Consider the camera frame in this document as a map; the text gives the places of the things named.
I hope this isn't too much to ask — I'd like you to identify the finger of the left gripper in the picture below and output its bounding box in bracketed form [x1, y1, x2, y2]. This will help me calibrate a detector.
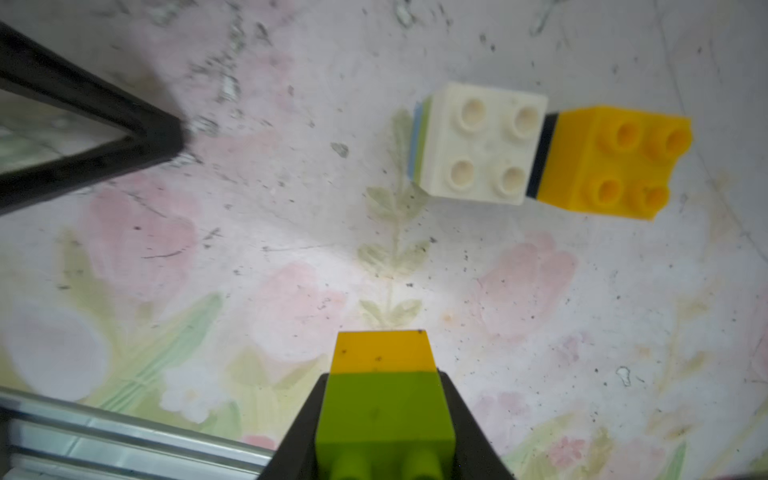
[1, 24, 185, 214]

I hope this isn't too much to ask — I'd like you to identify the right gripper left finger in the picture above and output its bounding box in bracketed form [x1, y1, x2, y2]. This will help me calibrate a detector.
[258, 373, 329, 480]

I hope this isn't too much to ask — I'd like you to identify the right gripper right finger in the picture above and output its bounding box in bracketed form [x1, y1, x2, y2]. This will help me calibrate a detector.
[438, 370, 515, 480]

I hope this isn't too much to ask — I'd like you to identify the green lego brick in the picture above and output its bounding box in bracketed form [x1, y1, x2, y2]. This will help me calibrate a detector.
[315, 371, 456, 479]

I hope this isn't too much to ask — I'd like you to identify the yellow lego brick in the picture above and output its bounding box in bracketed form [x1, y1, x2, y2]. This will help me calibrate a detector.
[330, 330, 437, 375]
[526, 106, 693, 220]

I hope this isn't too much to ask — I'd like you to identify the blue long lego brick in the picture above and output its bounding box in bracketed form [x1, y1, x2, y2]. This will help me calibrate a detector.
[407, 102, 425, 181]

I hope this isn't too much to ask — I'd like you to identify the white lego brick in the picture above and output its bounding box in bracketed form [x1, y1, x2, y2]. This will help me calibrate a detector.
[412, 82, 548, 205]

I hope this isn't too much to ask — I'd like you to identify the aluminium rail frame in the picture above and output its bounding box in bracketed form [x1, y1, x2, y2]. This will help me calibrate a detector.
[1, 388, 273, 479]

